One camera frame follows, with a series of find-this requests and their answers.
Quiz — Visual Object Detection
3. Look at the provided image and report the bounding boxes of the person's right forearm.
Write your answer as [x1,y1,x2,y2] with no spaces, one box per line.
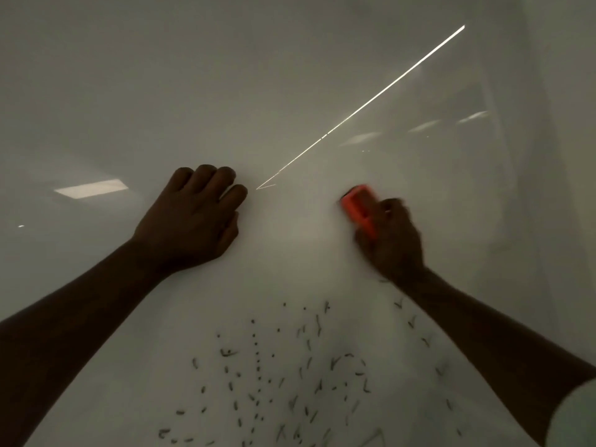
[396,267,596,447]

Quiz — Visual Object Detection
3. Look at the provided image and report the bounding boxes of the person's right hand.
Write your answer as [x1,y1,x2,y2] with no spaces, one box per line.
[354,197,427,287]

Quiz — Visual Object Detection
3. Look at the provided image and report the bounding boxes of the orange whiteboard eraser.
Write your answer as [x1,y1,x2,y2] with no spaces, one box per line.
[339,183,383,241]

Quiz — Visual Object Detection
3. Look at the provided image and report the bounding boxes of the white whiteboard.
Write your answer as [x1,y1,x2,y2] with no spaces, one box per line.
[0,0,596,447]

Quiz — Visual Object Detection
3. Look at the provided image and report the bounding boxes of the person's left hand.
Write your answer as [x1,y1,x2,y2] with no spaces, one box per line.
[132,164,249,276]

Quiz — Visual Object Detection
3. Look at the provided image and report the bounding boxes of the person's left forearm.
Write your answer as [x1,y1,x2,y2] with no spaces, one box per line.
[0,237,175,447]

